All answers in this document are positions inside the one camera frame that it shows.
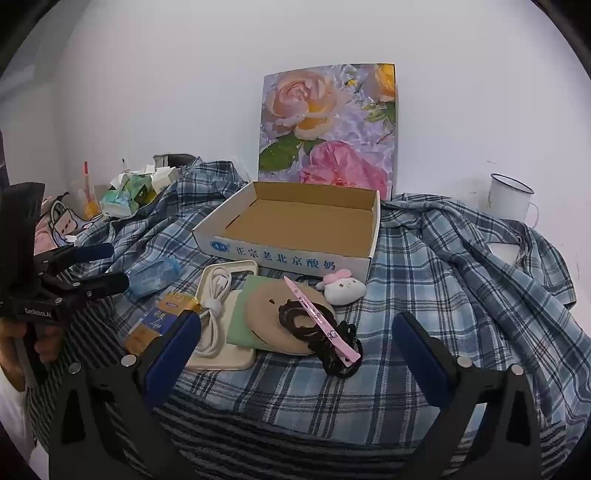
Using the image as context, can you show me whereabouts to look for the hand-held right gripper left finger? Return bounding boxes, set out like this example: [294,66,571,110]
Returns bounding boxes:
[48,310,204,480]

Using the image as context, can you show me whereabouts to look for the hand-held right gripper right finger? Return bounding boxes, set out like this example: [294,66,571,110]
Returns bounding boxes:
[392,312,541,480]

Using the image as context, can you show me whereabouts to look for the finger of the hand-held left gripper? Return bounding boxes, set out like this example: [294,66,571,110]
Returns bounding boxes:
[34,243,115,278]
[39,271,130,305]

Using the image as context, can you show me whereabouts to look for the yellow blue cigarette pack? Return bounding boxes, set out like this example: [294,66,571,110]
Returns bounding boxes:
[121,291,200,354]

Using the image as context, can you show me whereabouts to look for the white charging cable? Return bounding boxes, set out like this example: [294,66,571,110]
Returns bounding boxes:
[196,268,232,358]

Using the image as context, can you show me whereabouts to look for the blue tissue packet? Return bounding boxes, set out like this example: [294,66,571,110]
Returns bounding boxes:
[128,256,182,301]

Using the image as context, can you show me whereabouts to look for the beige phone case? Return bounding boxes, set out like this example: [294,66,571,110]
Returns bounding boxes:
[185,261,259,372]

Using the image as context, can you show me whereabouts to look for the beige round smiley pad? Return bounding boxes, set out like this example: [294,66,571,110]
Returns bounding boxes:
[245,281,335,356]

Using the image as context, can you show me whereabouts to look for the white pink bunny plush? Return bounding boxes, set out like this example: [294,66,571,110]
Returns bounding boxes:
[322,268,368,306]

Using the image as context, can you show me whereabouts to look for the pink hair clip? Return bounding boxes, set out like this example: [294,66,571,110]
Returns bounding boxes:
[283,276,362,369]

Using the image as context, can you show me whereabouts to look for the bundle of black hair ties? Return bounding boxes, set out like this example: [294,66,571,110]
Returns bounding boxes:
[277,298,358,380]

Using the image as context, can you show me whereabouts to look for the cardboard box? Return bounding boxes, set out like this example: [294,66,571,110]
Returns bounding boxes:
[191,181,382,283]

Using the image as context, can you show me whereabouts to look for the person's left hand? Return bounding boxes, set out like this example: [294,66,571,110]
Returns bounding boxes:
[0,318,63,388]

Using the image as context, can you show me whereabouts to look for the pink lock-print bag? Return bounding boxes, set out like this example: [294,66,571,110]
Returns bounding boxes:
[34,198,100,257]

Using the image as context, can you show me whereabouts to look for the plastic cup with red straw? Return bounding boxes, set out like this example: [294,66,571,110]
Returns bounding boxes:
[69,161,100,222]

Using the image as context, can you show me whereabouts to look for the blue plaid cloth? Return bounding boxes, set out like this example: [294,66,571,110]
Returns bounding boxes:
[69,159,591,462]

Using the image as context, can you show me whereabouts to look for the dark grey pouch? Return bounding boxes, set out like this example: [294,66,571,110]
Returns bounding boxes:
[154,154,204,169]

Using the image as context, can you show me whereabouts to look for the dark striped blanket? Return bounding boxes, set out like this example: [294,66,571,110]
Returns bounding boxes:
[28,295,568,480]

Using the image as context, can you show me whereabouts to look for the white enamel mug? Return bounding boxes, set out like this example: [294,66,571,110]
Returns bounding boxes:
[485,173,540,228]

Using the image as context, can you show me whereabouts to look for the floral rose poster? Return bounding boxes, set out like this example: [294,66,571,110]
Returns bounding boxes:
[257,63,398,201]

